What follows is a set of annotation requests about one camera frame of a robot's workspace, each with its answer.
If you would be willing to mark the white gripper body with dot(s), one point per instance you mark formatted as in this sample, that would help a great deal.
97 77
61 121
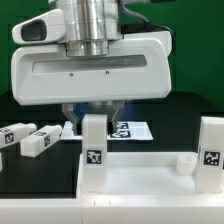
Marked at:
66 59

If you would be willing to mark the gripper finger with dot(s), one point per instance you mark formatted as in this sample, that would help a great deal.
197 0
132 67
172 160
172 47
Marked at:
118 106
69 112

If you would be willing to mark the white square desk top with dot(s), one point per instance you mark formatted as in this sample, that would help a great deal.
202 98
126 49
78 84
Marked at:
147 173

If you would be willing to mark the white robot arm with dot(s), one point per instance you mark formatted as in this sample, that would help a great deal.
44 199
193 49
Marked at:
128 22

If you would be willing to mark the white marker base sheet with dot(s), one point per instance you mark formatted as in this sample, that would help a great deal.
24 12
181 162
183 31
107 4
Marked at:
127 130

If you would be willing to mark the white left fence piece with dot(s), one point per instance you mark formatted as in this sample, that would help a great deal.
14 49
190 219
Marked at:
1 166

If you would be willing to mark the white front fence bar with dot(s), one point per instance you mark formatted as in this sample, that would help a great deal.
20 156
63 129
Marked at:
143 211

